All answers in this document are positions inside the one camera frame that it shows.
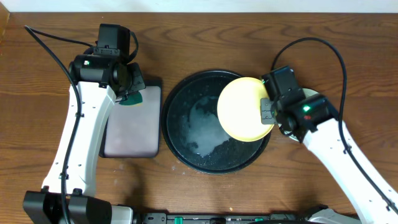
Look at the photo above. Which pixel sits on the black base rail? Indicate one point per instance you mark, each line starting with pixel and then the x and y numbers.
pixel 162 218

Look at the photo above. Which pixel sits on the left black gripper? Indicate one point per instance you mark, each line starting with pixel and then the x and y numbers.
pixel 136 71

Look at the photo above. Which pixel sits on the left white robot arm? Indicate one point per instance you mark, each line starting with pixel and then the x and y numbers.
pixel 67 194

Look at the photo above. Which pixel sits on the green yellow sponge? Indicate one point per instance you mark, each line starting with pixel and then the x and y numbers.
pixel 131 99

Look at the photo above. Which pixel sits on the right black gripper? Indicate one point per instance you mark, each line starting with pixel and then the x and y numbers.
pixel 267 117

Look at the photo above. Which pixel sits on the round black tray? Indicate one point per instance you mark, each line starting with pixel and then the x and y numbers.
pixel 193 132

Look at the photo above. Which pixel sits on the yellow plate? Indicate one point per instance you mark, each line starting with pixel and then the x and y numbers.
pixel 239 109

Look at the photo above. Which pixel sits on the rectangular black tray pink mat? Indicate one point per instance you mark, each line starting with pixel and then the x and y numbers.
pixel 134 131

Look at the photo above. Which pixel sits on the mint green plate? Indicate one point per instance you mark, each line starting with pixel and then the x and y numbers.
pixel 308 92

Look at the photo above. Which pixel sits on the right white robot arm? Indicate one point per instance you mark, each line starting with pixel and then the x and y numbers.
pixel 314 122

